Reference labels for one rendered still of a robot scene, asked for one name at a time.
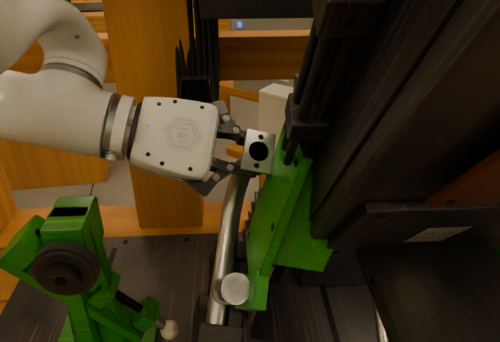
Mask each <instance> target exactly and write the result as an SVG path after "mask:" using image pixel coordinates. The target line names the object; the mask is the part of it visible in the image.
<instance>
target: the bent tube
mask: <svg viewBox="0 0 500 342"><path fill-rule="evenodd" d="M258 136H261V137H262V138H263V140H260V139H259V138H258ZM275 138H276V135H275V134H271V133H268V132H261V131H257V130H253V129H247V130H246V135H245V140H244V145H243V153H242V155H241V156H240V157H239V158H238V159H237V160H238V161H241V165H240V169H241V170H245V171H249V172H256V173H260V174H264V175H271V172H272V162H273V155H274V149H275ZM254 164H256V165H258V168H255V167H254ZM249 181H250V178H249V177H245V176H241V175H235V174H231V176H230V179H229V182H228V186H227V190H226V193H225V199H224V203H223V206H222V214H221V219H220V224H219V233H218V239H217V248H216V253H215V259H214V268H213V273H212V279H211V289H210V294H209V299H208V309H207V314H206V319H205V322H206V323H211V324H217V325H223V326H226V321H227V315H228V305H221V304H219V303H218V302H217V301H216V300H215V299H214V298H213V296H212V291H211V290H212V286H213V284H214V282H215V281H216V280H217V279H218V278H220V277H223V276H227V275H228V274H231V273H233V270H234V258H235V253H236V247H237V236H238V230H239V224H240V215H241V210H242V206H243V200H244V197H245V194H246V189H247V186H248V184H249Z"/></svg>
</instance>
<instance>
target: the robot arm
mask: <svg viewBox="0 0 500 342"><path fill-rule="evenodd" d="M35 41H37V42H38V43H39V45H40V46H41V48H42V50H43V53H44V60H43V64H42V67H41V69H40V71H39V72H37V73H35V74H26V73H22V72H18V71H12V70H8V69H9V68H10V67H12V66H13V65H14V64H15V63H16V62H17V61H18V60H19V59H20V58H21V57H22V56H23V55H24V54H25V52H26V51H27V50H28V49H29V47H30V46H32V44H33V43H35ZM107 69H108V55H107V52H106V49H105V47H104V45H103V43H102V41H101V40H100V37H99V36H98V35H97V33H96V32H95V30H94V28H93V27H92V25H91V24H90V23H89V21H88V20H87V18H86V17H85V16H84V15H83V14H82V13H81V12H80V11H79V10H78V9H77V8H76V7H75V6H74V5H72V4H71V3H69V2H67V1H65V0H0V138H1V139H5V140H9V141H16V142H20V143H28V144H32V145H36V146H43V147H48V148H52V149H58V150H63V151H67V152H74V153H78V154H83V155H90V156H94V157H99V158H105V160H107V161H110V162H116V160H122V161H123V160H124V158H125V155H127V159H128V160H129V163H130V165H132V166H134V167H137V168H139V169H141V170H145V171H147V172H151V173H154V174H157V175H162V176H164V177H168V178H172V179H176V180H179V181H184V182H186V183H188V184H189V185H190V186H192V188H193V189H195V190H196V191H197V192H198V193H200V194H201V195H202V196H207V195H208V194H209V193H210V191H212V189H213V188H214V187H215V186H216V184H217V183H218V182H220V181H221V180H223V179H224V178H225V177H227V176H228V175H230V174H235V175H241V176H245V177H249V178H256V176H257V175H261V174H260V173H256V172H249V171H245V170H241V169H240V165H241V161H236V162H227V161H224V160H220V159H218V158H214V157H213V153H214V146H215V141H216V138H222V139H229V140H233V141H236V144H237V145H241V146H243V145H244V140H245V135H246V131H243V130H241V129H240V127H239V126H237V125H236V123H235V122H234V121H233V120H232V118H231V117H230V115H229V114H228V110H227V107H226V105H225V102H224V101H223V100H218V101H215V102H212V103H203V102H199V101H195V100H185V99H179V98H172V97H144V99H143V103H141V102H139V103H138V105H137V106H136V99H135V97H130V96H127V95H123V94H117V93H113V92H110V91H104V90H102V88H103V84H104V81H105V79H106V73H107ZM219 120H220V123H219ZM209 171H211V172H214V174H213V175H212V176H211V177H210V178H209V179H208V180H207V181H203V180H204V179H205V176H206V175H207V174H208V172H209Z"/></svg>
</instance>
